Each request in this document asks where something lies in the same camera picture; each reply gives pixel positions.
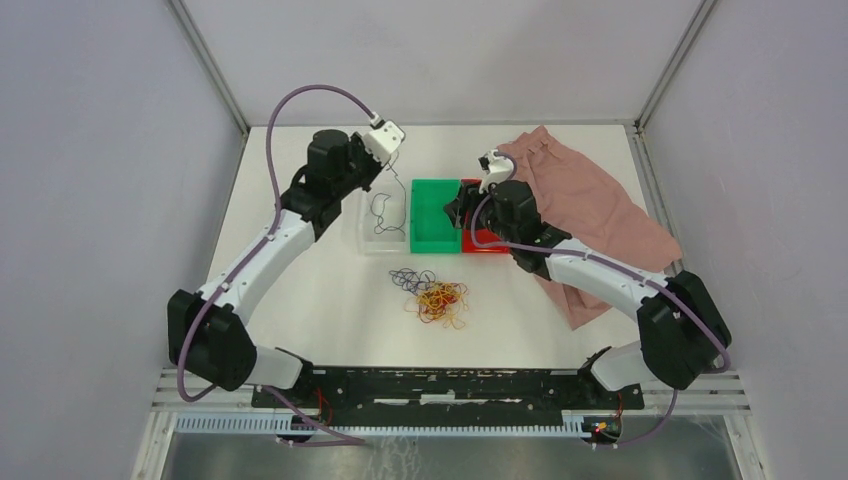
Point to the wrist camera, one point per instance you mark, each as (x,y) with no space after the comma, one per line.
(498,167)
(383,141)

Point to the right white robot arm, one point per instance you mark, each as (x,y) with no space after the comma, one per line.
(682,335)

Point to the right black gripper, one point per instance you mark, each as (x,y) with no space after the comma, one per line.
(473,199)

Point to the pink cloth shorts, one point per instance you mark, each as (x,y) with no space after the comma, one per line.
(576,195)

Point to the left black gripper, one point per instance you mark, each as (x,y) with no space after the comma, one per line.
(357,146)

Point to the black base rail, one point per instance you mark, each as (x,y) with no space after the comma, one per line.
(418,397)

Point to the clear plastic bin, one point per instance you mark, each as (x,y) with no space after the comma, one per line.
(383,219)

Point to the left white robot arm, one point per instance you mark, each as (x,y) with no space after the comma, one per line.
(207,328)

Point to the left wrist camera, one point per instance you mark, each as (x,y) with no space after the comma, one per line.
(383,141)

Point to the green plastic bin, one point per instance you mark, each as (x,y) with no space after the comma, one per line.
(430,229)

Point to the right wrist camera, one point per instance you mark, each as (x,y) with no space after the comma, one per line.
(498,167)

